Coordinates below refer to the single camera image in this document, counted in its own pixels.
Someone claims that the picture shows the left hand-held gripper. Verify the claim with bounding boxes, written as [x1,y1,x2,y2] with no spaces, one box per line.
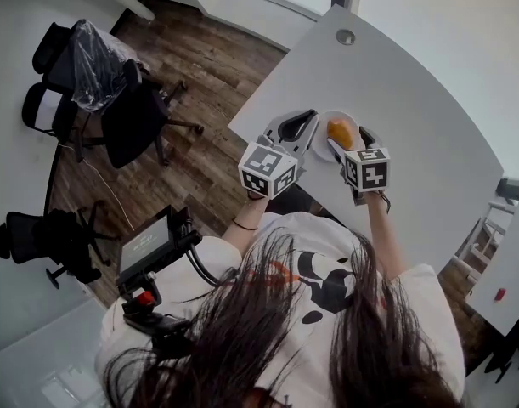
[237,108,320,200]

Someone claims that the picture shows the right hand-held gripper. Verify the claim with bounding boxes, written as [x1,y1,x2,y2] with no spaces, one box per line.
[326,126,390,207]

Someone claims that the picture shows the orange food piece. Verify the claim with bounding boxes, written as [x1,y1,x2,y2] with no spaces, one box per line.
[325,117,355,150]

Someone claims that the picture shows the white round plate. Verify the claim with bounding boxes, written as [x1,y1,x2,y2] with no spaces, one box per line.
[310,109,367,163]

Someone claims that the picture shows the person's right forearm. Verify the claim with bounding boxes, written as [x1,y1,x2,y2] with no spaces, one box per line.
[364,190,409,281]

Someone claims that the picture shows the person's left forearm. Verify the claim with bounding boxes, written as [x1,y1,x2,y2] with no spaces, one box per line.
[221,193,271,255]

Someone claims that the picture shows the white panda print t-shirt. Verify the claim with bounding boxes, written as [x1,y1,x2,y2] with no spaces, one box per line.
[94,211,466,408]

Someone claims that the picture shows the chest-mounted black monitor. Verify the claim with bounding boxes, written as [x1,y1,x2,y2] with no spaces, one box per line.
[116,204,203,289]

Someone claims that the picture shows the white table leg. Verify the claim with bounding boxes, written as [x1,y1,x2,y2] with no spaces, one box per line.
[108,0,157,23]

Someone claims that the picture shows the plastic-wrapped black chair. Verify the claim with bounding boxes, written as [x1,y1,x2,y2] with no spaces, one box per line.
[69,18,132,112]

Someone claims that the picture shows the black chair with white back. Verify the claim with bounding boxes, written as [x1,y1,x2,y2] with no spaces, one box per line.
[20,82,81,140]

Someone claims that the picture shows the black mesh office chair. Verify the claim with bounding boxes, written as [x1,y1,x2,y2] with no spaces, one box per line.
[31,21,80,77]

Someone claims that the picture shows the black chair base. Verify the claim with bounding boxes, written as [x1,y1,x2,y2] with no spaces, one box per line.
[482,337,519,385]

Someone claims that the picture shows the white metal desk frame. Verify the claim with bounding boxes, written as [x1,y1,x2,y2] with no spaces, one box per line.
[449,177,519,299]

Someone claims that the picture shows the black monitor cable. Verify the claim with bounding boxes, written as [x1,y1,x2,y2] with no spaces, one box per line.
[186,244,240,289]

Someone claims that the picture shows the thin white floor cable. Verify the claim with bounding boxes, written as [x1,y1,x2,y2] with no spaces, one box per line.
[83,158,136,231]

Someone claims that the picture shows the black mount with red knob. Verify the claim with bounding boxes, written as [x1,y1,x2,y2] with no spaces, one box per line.
[120,287,193,350]

